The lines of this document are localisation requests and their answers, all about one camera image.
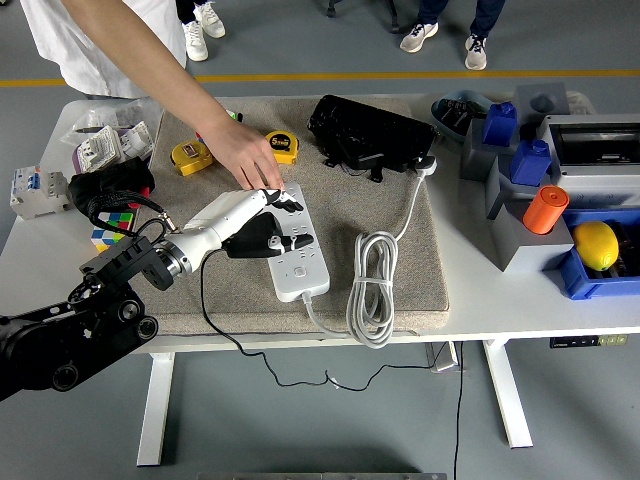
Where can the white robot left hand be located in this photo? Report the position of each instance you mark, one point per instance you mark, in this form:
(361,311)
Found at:
(220,220)

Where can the person's right hand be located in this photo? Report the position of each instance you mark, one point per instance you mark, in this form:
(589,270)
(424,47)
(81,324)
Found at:
(245,150)

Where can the black plug adapter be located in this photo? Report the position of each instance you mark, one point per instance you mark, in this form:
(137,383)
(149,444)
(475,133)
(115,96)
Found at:
(250,240)

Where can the white power strip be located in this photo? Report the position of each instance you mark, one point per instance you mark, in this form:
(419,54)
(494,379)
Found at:
(310,285)

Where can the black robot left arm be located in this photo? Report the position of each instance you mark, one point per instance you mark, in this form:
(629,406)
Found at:
(60,345)

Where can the person's right forearm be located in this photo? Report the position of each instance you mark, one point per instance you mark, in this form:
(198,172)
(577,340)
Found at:
(150,65)

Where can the yellow tape measure black face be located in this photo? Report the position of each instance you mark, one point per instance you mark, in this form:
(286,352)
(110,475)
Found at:
(285,145)

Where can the yellow tape measure silver label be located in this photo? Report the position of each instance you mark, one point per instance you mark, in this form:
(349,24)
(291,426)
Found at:
(187,160)

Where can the small red part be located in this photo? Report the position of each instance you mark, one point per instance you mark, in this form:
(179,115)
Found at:
(146,191)

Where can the black power adapter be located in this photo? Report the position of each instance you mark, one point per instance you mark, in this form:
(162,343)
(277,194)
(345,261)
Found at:
(362,161)

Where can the person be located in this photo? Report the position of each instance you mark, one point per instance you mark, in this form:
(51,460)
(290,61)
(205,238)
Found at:
(475,52)
(160,30)
(195,42)

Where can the black cloth bag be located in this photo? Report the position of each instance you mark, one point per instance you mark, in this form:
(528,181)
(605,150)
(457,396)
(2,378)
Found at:
(110,175)

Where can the grey-brown mat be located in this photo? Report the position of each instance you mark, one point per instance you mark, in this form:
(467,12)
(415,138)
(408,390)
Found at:
(350,210)

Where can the large black power strip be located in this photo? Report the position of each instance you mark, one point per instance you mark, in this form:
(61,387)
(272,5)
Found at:
(370,120)

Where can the clear plastic parts bag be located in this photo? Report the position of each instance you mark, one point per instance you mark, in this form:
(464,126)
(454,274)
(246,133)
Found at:
(95,117)

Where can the white circuit breaker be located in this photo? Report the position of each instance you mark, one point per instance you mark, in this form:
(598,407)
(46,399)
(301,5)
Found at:
(35,192)

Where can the black chair base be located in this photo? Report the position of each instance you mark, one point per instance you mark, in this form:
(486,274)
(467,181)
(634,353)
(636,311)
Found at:
(394,22)

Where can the white table leg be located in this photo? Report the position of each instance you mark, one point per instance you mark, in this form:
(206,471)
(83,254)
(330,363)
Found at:
(155,410)
(505,395)

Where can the blue-grey bowl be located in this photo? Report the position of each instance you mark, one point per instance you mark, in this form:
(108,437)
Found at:
(445,125)

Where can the black binder clips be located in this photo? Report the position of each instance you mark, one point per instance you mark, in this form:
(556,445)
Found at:
(457,117)

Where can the grey peg holder block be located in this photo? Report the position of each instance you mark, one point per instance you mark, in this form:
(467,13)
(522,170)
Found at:
(525,252)
(477,160)
(500,195)
(522,112)

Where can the blue peg block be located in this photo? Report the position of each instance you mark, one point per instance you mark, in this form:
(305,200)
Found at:
(530,165)
(500,127)

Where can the silver box under table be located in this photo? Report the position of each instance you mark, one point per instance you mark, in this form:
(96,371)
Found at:
(445,357)

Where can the grey round peg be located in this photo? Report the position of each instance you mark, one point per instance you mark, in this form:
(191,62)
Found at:
(543,102)

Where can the orange cylinder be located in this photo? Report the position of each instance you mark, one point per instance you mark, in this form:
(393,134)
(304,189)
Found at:
(545,210)

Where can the beige fabric bundle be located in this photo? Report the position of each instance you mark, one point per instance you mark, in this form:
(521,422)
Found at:
(580,105)

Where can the grey electrical distribution box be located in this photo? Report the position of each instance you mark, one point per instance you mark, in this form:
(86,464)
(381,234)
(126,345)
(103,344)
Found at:
(590,175)

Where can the blue plastic bin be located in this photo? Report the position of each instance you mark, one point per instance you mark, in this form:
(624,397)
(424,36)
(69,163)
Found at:
(580,285)

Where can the yellow lemon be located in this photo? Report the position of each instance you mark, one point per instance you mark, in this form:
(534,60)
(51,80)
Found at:
(595,245)

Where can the black table control panel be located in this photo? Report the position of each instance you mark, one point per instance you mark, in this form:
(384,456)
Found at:
(575,342)

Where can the black part in bin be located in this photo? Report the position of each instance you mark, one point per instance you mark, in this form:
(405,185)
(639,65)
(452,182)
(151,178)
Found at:
(631,250)

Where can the white switch module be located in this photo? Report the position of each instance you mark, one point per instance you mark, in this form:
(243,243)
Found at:
(135,142)

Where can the white wall socket panel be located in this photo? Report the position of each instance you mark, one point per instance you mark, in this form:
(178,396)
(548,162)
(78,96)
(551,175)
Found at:
(97,150)

